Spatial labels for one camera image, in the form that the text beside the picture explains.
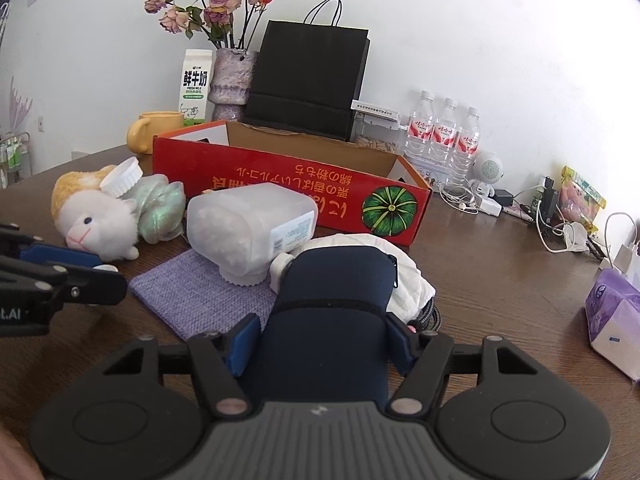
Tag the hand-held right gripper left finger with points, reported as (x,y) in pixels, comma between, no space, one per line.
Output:
(245,342)

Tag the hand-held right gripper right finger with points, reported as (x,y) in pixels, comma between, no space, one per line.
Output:
(398,338)

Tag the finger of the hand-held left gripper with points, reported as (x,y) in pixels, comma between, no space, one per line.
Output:
(85,285)
(60,256)

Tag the white cloth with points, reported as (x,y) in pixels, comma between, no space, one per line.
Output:
(410,290)

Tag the white and yellow plush toy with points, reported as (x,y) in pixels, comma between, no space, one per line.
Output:
(100,220)

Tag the purple woven cloth mat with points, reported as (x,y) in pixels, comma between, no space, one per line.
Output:
(190,300)

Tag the navy blue pouch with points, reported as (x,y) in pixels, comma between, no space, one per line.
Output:
(325,310)

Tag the small white round device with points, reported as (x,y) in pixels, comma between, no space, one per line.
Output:
(281,270)

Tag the translucent plastic jar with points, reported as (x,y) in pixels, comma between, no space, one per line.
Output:
(240,225)

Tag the red cardboard box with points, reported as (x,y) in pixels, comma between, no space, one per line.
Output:
(300,185)

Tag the yellow mug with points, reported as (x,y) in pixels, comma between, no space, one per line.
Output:
(150,130)

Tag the white charger block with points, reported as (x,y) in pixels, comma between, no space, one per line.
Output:
(487,205)

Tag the pink flat case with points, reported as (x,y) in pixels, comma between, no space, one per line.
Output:
(517,212)

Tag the black power adapter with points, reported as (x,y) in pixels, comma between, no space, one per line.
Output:
(504,197)

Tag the white robot speaker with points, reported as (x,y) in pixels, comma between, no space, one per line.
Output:
(487,167)

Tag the small green label bottle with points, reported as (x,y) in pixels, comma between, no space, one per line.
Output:
(537,202)

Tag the clear seed container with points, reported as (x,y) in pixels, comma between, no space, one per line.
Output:
(375,142)

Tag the black stand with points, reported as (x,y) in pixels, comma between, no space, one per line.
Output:
(550,200)

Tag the white and green milk carton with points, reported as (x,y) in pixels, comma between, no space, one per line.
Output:
(196,90)

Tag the purple tissue pack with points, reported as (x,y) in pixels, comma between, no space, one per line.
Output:
(615,320)

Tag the yellow and pink snack packet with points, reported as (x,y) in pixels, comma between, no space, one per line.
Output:
(582,200)

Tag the flat white card box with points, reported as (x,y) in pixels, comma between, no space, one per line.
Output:
(375,108)

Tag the white power adapter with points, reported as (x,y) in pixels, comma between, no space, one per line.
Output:
(625,262)

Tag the purple textured vase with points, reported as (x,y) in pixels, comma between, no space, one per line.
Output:
(230,80)

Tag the black paper bag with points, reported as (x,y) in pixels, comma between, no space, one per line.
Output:
(305,75)

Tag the dried pink rose bouquet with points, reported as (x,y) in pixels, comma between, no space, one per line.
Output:
(220,0)

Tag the white wall outlet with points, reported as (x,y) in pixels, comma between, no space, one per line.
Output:
(41,123)

